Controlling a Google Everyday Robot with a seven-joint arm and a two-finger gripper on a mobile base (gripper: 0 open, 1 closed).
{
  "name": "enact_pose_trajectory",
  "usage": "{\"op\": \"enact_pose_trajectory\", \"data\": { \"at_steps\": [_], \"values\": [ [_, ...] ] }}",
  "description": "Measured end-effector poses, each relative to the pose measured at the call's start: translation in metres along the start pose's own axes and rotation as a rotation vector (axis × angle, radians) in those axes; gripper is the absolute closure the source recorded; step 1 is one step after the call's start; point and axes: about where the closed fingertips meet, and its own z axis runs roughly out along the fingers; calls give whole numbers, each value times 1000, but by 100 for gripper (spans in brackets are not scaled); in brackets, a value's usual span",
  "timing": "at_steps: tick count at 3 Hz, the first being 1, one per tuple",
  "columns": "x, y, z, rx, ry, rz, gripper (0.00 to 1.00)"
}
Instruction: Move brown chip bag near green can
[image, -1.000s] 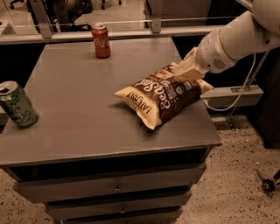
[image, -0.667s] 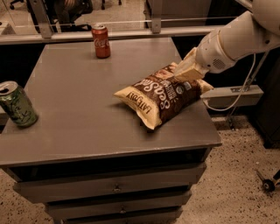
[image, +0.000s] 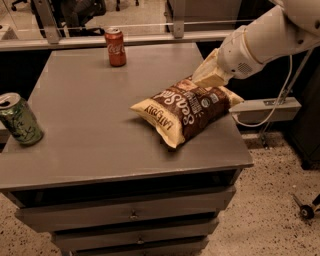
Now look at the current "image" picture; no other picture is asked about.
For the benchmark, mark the black caster wheel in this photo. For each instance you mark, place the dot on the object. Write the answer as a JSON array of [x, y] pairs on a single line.
[[308, 211]]

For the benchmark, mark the red cola can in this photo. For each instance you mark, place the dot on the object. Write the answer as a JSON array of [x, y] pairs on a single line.
[[115, 47]]

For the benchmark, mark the brown chip bag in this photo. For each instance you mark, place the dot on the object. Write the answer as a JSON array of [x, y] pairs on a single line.
[[183, 110]]

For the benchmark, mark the green soda can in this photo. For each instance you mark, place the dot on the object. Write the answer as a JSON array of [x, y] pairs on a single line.
[[19, 119]]

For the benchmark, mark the grey metal railing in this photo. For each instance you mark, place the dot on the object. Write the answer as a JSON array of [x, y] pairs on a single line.
[[33, 26]]

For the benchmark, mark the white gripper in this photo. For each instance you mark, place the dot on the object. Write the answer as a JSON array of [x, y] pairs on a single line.
[[234, 57]]

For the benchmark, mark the black office chair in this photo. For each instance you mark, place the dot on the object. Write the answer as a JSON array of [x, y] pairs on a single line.
[[75, 14]]

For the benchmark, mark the grey floor base plate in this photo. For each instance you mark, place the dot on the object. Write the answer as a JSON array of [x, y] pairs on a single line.
[[255, 111]]

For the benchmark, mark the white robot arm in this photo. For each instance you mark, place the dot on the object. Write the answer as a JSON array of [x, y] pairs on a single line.
[[290, 27]]

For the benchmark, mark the grey drawer cabinet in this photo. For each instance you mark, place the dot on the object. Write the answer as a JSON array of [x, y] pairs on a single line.
[[101, 181]]

